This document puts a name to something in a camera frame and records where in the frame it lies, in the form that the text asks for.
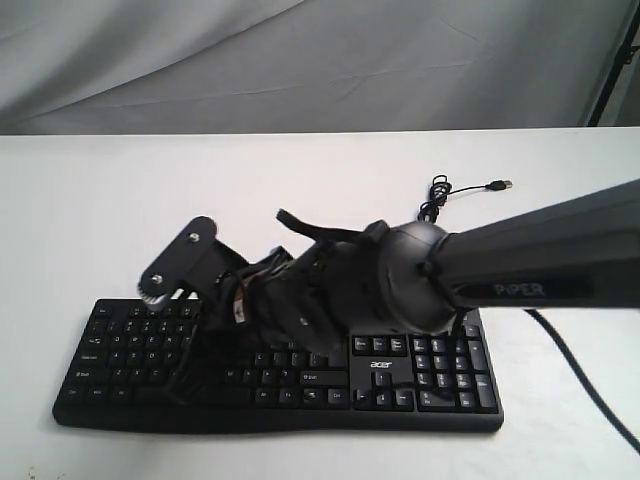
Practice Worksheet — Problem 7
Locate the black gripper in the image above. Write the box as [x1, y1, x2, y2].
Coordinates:
[219, 224, 390, 354]

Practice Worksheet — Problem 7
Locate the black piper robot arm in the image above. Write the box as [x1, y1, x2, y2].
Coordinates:
[228, 181, 639, 354]

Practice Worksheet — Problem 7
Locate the black acer keyboard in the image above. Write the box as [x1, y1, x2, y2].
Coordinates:
[52, 299, 504, 435]

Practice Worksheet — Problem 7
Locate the grey backdrop cloth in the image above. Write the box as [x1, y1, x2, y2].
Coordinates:
[1, 1, 636, 135]

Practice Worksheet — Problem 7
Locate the black tripod stand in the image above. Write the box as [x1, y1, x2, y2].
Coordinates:
[585, 1, 639, 127]

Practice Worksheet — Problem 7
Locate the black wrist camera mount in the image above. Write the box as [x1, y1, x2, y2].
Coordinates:
[138, 216, 248, 311]

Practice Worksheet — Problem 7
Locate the black USB cable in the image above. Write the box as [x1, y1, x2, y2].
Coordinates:
[416, 174, 514, 224]

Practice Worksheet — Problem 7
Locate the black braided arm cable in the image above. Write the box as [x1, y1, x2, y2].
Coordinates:
[524, 307, 640, 451]

